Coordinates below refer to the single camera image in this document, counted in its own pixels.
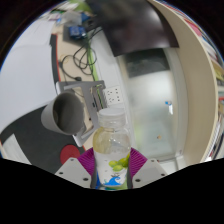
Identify grey metal laptop stand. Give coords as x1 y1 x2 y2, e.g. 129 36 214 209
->
54 79 108 148

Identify white wall outlet row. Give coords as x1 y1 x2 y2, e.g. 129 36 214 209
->
103 84 125 109

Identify clear plastic water bottle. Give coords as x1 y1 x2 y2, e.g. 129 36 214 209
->
92 107 132 190

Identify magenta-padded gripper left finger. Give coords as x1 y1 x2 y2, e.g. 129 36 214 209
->
54 147 99 189

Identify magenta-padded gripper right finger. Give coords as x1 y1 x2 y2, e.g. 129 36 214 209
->
127 148 169 189

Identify small blue device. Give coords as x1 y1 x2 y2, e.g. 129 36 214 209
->
68 24 87 40

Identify black cable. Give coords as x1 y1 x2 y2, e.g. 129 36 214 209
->
59 26 104 83

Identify grey ribbed cup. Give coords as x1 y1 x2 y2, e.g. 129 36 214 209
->
40 90 86 136

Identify flat round red coaster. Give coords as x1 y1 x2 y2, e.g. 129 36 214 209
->
60 144 82 165

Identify clear plastic box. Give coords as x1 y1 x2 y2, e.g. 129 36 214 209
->
63 9 83 26

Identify folded white napkin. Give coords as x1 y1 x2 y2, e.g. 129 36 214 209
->
1 133 33 164

